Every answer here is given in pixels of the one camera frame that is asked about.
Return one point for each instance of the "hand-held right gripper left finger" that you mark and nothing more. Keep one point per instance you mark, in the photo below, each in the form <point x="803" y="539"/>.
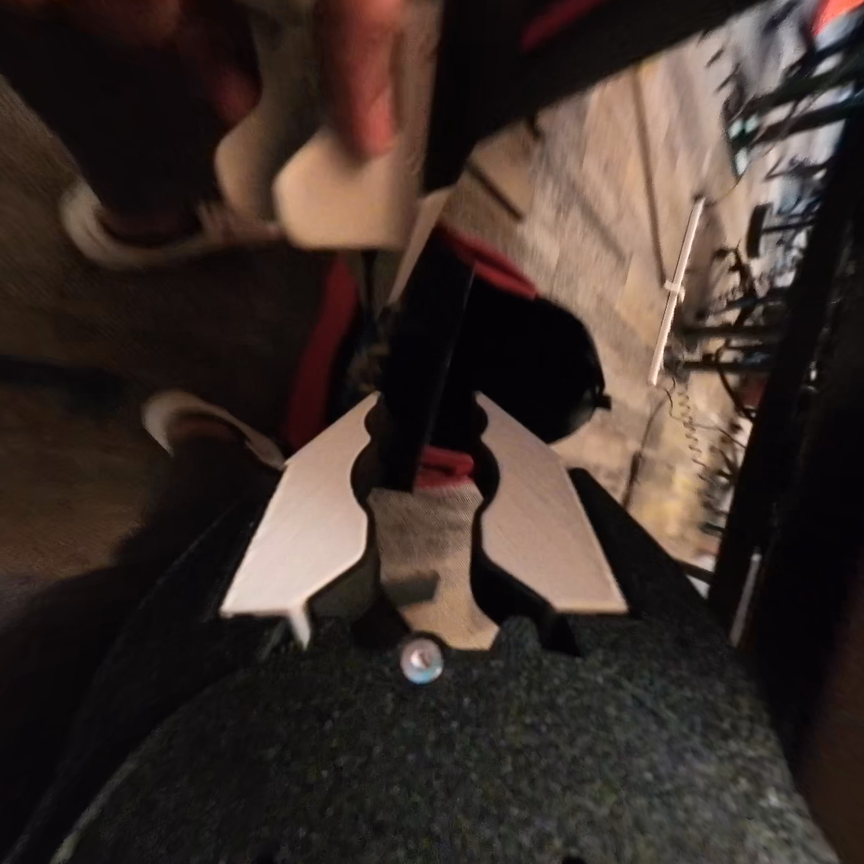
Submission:
<point x="304" y="526"/>

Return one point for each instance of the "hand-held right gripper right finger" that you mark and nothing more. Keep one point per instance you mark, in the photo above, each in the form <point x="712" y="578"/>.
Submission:
<point x="547" y="533"/>

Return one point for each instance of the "person's left hand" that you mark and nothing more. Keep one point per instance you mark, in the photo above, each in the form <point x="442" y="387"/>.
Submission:
<point x="358" y="81"/>

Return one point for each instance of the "red black bag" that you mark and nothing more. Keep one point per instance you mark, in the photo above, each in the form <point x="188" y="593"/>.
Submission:
<point x="317" y="351"/>

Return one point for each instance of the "dark shoe white sole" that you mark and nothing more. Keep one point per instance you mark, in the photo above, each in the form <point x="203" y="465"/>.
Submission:
<point x="175" y="408"/>
<point x="135" y="253"/>

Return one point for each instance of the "black flat bar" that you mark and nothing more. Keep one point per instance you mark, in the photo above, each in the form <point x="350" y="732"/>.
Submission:
<point x="425" y="378"/>

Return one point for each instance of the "black table leg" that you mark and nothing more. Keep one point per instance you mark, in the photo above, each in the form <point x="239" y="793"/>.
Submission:
<point x="776" y="439"/>

